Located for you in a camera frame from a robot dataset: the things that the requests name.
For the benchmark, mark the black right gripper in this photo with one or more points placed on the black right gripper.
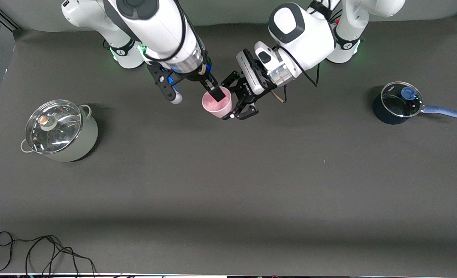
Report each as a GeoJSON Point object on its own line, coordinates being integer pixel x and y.
{"type": "Point", "coordinates": [204, 78]}

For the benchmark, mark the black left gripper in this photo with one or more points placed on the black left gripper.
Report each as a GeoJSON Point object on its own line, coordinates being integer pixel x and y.
{"type": "Point", "coordinates": [240, 89]}

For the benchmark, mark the pink plastic cup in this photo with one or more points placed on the pink plastic cup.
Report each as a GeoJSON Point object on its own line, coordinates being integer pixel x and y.
{"type": "Point", "coordinates": [213, 106]}

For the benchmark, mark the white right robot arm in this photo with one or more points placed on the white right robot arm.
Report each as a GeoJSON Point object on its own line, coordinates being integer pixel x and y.
{"type": "Point", "coordinates": [155, 27]}

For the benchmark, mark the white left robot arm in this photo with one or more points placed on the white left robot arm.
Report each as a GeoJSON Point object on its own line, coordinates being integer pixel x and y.
{"type": "Point", "coordinates": [309, 34]}

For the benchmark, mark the dark grey table mat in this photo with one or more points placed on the dark grey table mat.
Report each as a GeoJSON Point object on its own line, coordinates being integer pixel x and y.
{"type": "Point", "coordinates": [228, 173]}

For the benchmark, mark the pale green cooking pot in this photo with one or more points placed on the pale green cooking pot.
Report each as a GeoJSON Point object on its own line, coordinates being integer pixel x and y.
{"type": "Point", "coordinates": [83, 139]}

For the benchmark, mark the dark blue saucepan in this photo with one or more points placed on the dark blue saucepan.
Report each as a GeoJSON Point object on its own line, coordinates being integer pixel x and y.
{"type": "Point", "coordinates": [383, 114]}

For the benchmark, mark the glass saucepan lid blue knob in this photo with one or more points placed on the glass saucepan lid blue knob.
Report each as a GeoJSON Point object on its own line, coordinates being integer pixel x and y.
{"type": "Point", "coordinates": [400, 102]}

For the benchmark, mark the glass pot lid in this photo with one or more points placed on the glass pot lid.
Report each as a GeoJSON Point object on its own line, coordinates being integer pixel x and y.
{"type": "Point", "coordinates": [54, 129]}

